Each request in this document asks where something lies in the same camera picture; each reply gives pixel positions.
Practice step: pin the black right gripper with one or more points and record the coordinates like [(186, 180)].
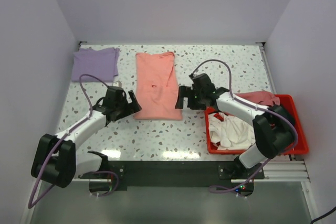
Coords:
[(184, 92)]

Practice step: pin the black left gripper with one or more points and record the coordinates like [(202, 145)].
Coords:
[(131, 107)]

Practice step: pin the salmon pink t shirt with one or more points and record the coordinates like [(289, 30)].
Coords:
[(157, 87)]

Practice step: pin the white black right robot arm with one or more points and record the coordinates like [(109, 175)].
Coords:
[(274, 127)]

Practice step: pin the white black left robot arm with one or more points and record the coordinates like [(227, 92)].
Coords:
[(68, 141)]

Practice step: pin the folded purple t shirt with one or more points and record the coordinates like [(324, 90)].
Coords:
[(99, 63)]

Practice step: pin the white t shirt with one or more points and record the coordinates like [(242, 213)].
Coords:
[(228, 132)]

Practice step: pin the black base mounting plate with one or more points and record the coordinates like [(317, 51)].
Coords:
[(171, 173)]

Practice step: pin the dusty rose t shirt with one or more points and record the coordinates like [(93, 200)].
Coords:
[(260, 97)]

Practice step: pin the black t shirt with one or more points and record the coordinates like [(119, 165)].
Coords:
[(287, 115)]

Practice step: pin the red plastic bin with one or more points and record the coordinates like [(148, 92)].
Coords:
[(287, 102)]

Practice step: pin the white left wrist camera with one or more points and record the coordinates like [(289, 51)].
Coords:
[(117, 84)]

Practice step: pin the aluminium front rail frame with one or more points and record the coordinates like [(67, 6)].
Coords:
[(286, 169)]

